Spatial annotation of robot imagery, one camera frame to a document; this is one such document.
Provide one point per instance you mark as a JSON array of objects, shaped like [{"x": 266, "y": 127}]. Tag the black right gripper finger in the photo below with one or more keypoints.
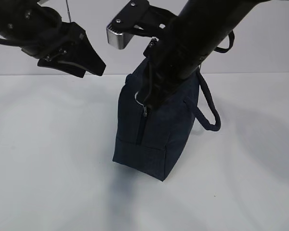
[{"x": 154, "y": 93}]

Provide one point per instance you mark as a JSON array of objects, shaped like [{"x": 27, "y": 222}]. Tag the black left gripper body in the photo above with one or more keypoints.
[{"x": 53, "y": 39}]

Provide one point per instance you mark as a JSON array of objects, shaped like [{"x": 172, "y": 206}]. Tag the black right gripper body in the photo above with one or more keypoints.
[{"x": 172, "y": 58}]

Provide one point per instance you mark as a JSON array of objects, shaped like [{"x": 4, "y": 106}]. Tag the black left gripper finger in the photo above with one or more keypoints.
[
  {"x": 67, "y": 65},
  {"x": 81, "y": 58}
]

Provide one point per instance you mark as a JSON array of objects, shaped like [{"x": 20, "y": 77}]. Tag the navy blue lunch bag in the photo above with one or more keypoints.
[{"x": 152, "y": 141}]

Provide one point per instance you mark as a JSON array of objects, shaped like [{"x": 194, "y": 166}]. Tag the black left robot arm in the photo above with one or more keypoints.
[{"x": 21, "y": 22}]

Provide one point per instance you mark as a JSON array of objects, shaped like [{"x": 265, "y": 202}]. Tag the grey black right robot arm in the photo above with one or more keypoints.
[{"x": 190, "y": 38}]

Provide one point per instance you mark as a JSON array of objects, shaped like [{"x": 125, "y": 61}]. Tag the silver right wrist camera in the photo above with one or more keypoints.
[{"x": 119, "y": 29}]

